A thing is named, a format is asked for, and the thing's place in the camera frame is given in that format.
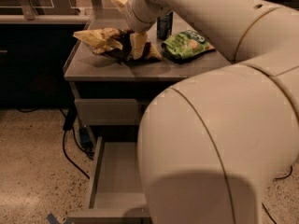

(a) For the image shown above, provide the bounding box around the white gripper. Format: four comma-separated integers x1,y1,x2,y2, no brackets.
111,0,171,60

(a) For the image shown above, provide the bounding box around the brown chip bag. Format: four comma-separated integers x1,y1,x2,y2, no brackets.
73,28,162,61

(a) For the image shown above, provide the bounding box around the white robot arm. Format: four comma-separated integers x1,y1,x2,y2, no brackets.
124,0,299,224

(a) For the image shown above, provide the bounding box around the green chip bag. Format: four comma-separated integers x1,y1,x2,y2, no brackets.
162,30,215,60

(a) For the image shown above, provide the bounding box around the grey drawer cabinet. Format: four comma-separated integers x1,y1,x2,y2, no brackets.
64,42,229,142

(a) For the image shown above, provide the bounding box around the closed top drawer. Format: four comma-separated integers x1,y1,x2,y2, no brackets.
75,99,149,126

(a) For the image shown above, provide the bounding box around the open middle drawer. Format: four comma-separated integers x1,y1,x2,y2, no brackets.
69,137,152,224

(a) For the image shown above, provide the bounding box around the blue soda can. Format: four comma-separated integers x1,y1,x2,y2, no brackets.
157,12,173,39

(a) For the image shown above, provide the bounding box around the dark lab bench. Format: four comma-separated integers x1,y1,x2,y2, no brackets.
0,0,298,107

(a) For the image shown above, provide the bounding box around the blue power adapter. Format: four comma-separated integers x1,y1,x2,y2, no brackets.
78,128,93,148

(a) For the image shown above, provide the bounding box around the blue tape piece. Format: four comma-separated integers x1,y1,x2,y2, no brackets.
46,213,73,224

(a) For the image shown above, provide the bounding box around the black floor cable left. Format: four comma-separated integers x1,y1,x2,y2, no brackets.
16,106,95,179

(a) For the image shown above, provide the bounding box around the black floor cable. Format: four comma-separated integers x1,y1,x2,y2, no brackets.
261,165,293,224
16,106,95,179

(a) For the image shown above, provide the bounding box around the black floor cable right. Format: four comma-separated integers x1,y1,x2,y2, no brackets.
261,165,293,224

